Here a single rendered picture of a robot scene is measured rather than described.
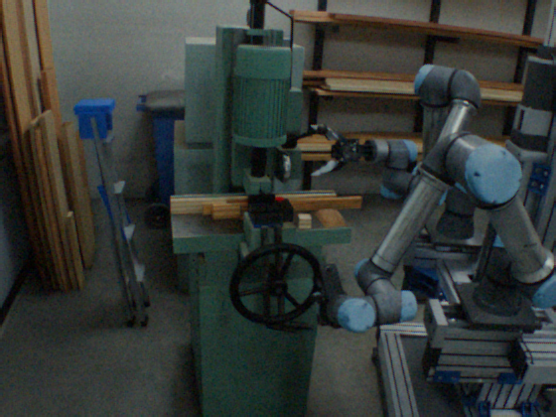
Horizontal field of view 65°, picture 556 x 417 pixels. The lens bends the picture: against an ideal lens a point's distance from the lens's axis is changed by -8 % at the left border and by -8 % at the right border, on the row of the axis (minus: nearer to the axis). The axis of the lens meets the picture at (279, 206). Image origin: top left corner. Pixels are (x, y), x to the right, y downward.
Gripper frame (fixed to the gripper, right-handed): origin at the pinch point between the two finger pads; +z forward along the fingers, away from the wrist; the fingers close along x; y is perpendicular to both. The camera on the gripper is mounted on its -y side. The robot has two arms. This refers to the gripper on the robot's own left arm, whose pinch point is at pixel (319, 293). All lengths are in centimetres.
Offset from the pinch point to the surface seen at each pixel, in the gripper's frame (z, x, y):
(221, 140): 35, -22, -55
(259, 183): 19.5, -12.0, -36.3
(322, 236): 18.3, 7.4, -16.6
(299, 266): 23.1, -0.4, -7.1
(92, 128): 69, -76, -72
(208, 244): 15.9, -30.6, -17.3
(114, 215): 89, -72, -35
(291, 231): 5.4, -5.6, -19.0
